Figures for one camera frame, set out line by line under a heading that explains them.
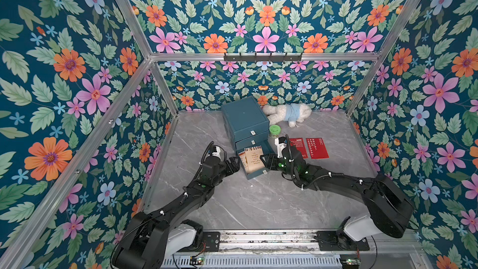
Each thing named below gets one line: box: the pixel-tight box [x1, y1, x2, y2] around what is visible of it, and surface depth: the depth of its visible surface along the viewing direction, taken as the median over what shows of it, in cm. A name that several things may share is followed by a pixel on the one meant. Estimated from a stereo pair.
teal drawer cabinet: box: [220, 95, 275, 180], surface depth 92 cm
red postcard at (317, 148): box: [305, 137, 330, 160], surface depth 104 cm
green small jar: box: [268, 124, 281, 139], surface depth 107 cm
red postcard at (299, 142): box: [289, 137, 309, 159], surface depth 107 cm
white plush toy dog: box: [262, 102, 313, 129], surface depth 110 cm
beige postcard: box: [243, 145, 265, 174], surface depth 101 cm
